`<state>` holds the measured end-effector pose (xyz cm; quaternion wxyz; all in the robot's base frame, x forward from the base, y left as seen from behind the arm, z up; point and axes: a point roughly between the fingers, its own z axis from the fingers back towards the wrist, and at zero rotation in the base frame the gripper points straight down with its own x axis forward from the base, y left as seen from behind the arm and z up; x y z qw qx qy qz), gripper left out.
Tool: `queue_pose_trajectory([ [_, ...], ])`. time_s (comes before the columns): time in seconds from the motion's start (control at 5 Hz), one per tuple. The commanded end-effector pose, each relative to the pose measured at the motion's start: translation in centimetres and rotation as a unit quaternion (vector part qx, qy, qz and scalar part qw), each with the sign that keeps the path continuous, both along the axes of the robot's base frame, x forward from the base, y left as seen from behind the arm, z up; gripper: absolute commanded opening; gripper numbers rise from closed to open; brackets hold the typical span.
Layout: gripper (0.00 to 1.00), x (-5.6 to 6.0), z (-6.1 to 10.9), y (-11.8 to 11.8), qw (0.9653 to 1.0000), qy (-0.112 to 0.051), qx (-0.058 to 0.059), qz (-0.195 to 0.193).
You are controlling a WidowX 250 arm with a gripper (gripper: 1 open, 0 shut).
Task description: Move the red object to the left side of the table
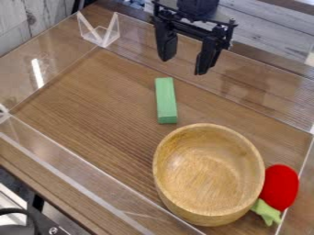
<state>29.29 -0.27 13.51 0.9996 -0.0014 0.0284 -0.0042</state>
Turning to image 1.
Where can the red plush strawberry toy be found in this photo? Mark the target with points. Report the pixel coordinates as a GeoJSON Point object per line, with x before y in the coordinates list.
{"type": "Point", "coordinates": [279, 193]}

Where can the light wooden bowl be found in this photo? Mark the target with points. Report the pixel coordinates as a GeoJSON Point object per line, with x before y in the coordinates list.
{"type": "Point", "coordinates": [209, 174]}

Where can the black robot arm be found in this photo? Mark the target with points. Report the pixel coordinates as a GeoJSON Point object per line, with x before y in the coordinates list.
{"type": "Point", "coordinates": [196, 19]}

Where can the green wooden block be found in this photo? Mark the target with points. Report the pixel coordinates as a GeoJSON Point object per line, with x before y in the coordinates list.
{"type": "Point", "coordinates": [166, 101]}

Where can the black metal table mount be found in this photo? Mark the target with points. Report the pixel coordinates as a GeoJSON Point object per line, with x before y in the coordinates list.
{"type": "Point", "coordinates": [47, 227]}

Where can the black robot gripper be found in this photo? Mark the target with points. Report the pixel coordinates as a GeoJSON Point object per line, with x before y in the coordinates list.
{"type": "Point", "coordinates": [198, 19]}

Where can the clear acrylic tray wall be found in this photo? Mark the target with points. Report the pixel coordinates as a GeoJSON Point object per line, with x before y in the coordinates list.
{"type": "Point", "coordinates": [106, 206]}

